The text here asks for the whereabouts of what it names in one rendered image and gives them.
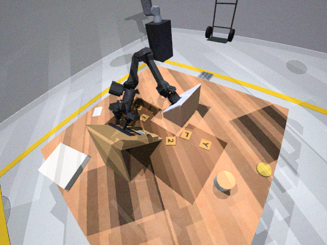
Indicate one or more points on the yellow round disc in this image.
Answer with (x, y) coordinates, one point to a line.
(263, 169)

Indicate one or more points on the white rectangular card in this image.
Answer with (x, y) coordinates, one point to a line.
(97, 111)

